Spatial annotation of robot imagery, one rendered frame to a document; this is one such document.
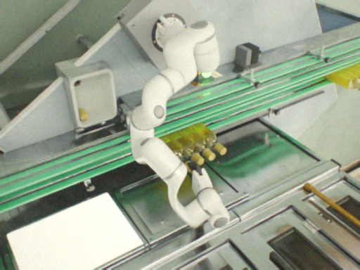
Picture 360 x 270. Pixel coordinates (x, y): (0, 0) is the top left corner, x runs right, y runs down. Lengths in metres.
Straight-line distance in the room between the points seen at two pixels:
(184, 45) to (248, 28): 0.82
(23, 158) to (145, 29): 0.68
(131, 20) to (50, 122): 0.53
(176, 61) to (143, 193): 0.62
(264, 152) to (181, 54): 0.85
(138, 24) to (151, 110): 0.46
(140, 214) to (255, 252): 0.45
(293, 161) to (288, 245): 0.49
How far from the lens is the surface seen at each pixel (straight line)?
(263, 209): 1.66
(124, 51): 1.69
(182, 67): 1.29
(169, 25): 1.56
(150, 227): 1.53
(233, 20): 1.97
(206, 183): 1.44
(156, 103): 1.21
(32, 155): 1.65
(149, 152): 1.22
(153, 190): 1.67
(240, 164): 1.87
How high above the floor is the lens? 2.16
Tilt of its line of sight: 43 degrees down
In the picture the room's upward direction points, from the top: 133 degrees clockwise
